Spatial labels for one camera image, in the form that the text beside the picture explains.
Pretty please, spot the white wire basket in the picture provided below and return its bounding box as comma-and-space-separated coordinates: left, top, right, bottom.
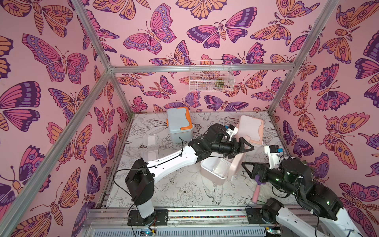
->
188, 63, 235, 93

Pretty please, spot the white and peach first aid box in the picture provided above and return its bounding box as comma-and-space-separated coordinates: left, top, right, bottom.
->
235, 115, 265, 146

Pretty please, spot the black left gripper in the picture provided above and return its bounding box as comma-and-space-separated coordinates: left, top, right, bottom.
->
209, 139, 254, 161

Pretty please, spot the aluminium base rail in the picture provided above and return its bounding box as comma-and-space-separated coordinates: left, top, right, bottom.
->
79, 207, 335, 237

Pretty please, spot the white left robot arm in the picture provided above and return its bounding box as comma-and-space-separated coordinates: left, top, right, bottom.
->
125, 123, 254, 220

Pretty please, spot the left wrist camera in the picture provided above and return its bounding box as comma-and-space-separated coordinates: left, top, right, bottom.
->
225, 124, 238, 141

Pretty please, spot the grey and orange first aid box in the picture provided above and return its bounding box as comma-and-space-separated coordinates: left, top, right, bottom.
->
167, 107, 193, 144

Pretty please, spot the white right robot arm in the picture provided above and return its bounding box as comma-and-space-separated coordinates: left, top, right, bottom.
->
241, 158, 362, 237

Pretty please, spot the pink first aid box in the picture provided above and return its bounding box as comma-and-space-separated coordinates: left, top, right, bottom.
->
200, 153, 246, 185

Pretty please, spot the purple and pink brush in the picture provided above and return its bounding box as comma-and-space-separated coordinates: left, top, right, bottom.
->
252, 175, 262, 204

